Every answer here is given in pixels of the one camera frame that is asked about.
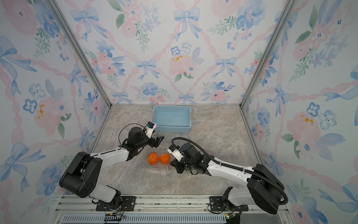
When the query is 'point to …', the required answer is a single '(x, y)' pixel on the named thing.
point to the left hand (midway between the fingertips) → (159, 133)
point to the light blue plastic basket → (172, 119)
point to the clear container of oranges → (159, 165)
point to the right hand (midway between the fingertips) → (166, 158)
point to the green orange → (188, 169)
